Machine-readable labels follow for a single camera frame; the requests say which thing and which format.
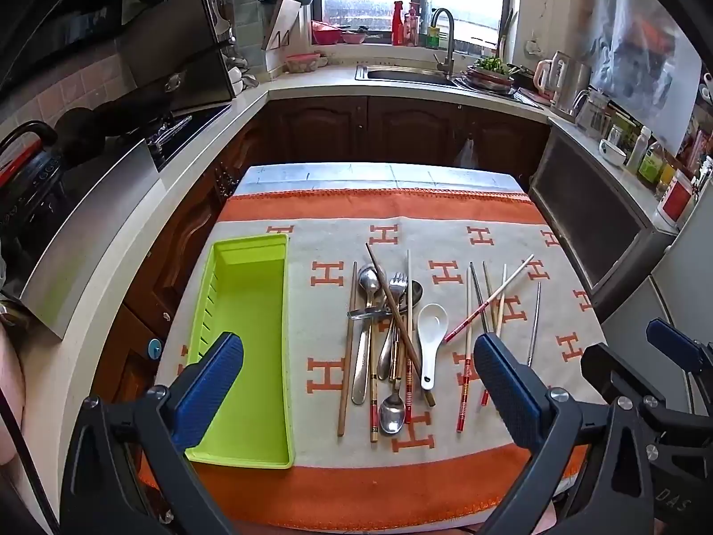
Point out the large metal spoon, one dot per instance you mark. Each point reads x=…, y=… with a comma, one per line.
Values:
x=369, y=284

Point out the steel faucet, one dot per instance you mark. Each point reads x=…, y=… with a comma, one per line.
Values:
x=445, y=39

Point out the colander with greens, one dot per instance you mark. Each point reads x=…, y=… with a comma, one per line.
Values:
x=490, y=73

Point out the silver appliance with dark door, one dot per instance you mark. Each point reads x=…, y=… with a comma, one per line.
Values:
x=590, y=223

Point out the pink bottle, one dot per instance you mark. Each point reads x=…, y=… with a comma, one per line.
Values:
x=412, y=25

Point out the steel sink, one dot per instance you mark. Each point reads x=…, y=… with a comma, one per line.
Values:
x=406, y=75

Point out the black wok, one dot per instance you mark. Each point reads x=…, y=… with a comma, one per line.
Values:
x=83, y=131

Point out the grey gridded mat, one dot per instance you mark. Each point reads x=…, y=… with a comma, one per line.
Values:
x=379, y=174

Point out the wooden cutting board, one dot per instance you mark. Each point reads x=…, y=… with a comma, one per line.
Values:
x=284, y=28

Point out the stack of white bowls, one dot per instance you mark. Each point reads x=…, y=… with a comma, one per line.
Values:
x=237, y=77

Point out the dark metal chopstick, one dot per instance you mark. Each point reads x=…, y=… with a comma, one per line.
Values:
x=479, y=295

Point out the pink plastic basin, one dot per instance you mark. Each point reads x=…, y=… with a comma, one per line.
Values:
x=354, y=38

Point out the orange beige patterned blanket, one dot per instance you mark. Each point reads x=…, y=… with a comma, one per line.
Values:
x=334, y=223

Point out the small metal spoon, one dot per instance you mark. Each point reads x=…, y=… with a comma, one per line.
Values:
x=391, y=417

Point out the clear plastic wall bag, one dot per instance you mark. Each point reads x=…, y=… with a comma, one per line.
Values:
x=635, y=39

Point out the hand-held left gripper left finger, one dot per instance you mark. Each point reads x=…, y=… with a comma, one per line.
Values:
x=211, y=384

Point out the green label bottle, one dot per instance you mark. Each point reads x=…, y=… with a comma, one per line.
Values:
x=650, y=166

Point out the white kitchen countertop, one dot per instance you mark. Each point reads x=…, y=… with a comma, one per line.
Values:
x=184, y=178

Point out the black gas stove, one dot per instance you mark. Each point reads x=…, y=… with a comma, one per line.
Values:
x=186, y=128

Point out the red plastic basin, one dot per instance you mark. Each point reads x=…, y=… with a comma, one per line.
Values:
x=326, y=33

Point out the silver metal chopstick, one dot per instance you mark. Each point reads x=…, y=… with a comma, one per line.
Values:
x=535, y=323

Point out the thin wooden chopstick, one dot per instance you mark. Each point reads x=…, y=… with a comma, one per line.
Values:
x=489, y=287

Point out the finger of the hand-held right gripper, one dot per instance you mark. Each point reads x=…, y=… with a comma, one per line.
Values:
x=671, y=343
x=604, y=365

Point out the red white striped chopstick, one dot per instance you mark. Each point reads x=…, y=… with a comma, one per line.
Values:
x=463, y=379
x=501, y=288

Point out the metal fork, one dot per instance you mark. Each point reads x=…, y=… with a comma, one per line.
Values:
x=396, y=284

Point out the white ceramic spoon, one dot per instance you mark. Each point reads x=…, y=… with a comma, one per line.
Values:
x=431, y=345

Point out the black steel range hood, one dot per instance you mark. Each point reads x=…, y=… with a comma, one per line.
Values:
x=178, y=55

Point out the yellowish chopstick with gold end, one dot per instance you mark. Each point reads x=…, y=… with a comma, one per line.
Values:
x=373, y=421

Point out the steel jug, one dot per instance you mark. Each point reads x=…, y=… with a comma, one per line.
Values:
x=576, y=89

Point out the blue round cabinet knob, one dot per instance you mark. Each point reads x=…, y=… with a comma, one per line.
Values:
x=154, y=348

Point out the white bowl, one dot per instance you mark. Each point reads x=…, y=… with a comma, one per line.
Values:
x=611, y=152

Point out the pink bowl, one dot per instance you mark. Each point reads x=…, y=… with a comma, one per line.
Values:
x=303, y=62

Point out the glass teapot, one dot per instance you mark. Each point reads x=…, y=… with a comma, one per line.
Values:
x=593, y=114

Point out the white plastic bottle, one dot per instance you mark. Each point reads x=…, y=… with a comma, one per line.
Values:
x=638, y=150

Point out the white jar with red label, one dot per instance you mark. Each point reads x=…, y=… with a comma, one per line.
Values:
x=674, y=200

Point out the stainless steel panel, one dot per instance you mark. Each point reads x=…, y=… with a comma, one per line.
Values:
x=94, y=234

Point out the beige chopstick with red bands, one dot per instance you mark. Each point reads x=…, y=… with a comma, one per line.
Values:
x=501, y=295

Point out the red bottle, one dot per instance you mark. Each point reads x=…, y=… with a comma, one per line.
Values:
x=397, y=25

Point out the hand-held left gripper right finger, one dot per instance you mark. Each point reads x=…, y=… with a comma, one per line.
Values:
x=504, y=387

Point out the short metal soup spoon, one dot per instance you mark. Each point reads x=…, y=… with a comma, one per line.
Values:
x=362, y=312

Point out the pink white electric kettle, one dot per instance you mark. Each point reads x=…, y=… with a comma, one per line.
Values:
x=548, y=75

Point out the green plastic utensil tray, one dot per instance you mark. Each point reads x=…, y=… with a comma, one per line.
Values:
x=256, y=317

